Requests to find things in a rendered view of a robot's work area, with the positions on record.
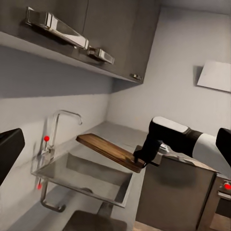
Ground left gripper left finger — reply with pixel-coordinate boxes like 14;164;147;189
0;128;25;185

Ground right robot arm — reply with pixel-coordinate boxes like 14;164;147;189
133;116;231;180

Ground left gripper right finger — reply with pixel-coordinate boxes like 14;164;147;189
216;128;231;166

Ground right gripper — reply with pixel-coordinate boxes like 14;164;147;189
133;142;162;167

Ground cutting board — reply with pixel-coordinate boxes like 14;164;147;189
76;133;145;174

